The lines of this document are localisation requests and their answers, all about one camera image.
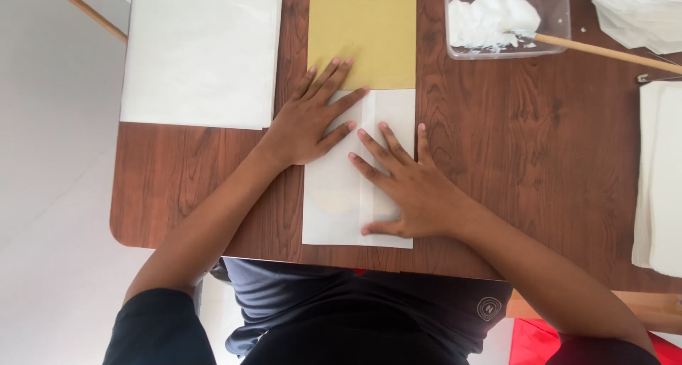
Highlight person's left hand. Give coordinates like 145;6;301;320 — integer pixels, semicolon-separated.
262;57;370;167

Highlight person's right hand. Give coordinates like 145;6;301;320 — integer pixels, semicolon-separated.
348;122;472;240

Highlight white paper sheet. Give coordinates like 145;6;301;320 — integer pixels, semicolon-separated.
302;89;417;249

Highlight person's grey shorts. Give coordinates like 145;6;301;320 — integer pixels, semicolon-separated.
210;257;514;358

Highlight yellow cardboard template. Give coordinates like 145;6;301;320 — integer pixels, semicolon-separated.
307;0;418;92

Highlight stack of large white sheets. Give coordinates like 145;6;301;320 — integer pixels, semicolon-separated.
120;0;285;130

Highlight red cloth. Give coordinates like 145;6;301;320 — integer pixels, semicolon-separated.
509;317;682;365

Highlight white paste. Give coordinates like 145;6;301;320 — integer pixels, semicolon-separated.
448;0;542;54

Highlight clear plastic container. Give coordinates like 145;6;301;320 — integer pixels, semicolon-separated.
444;0;572;61

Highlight stack of folded white papers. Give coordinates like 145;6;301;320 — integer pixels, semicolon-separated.
631;80;682;279

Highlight wooden rod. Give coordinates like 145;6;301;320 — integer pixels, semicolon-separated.
45;0;129;44

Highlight person's black shirt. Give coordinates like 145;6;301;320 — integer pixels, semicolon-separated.
102;288;662;365

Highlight small metal clip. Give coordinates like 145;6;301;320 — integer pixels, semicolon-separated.
636;73;682;84

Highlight pile of white paper bags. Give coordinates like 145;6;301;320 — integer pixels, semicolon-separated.
583;0;682;56

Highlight wooden handled brush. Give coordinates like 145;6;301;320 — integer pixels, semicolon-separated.
506;29;682;76

